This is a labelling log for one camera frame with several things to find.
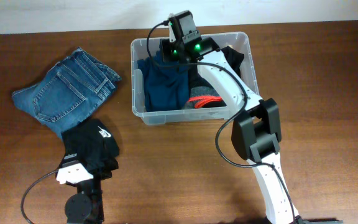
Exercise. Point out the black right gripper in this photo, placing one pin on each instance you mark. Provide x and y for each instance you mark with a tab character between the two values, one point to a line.
165	51

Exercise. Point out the dark blue shirt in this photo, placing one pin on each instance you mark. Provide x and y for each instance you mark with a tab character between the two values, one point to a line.
164	89

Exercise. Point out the clear plastic storage bin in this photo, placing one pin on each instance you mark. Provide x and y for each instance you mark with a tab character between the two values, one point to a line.
239	41

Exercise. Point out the black garment with red trim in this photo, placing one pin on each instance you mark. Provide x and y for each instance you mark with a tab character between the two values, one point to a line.
202	94

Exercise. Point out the black Nike garment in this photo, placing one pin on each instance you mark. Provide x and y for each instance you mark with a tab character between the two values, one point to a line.
94	146

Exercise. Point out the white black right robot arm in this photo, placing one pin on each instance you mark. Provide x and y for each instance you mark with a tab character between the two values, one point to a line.
256	131

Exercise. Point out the dark blue folded jeans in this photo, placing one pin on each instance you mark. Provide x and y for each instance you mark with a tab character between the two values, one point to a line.
71	91

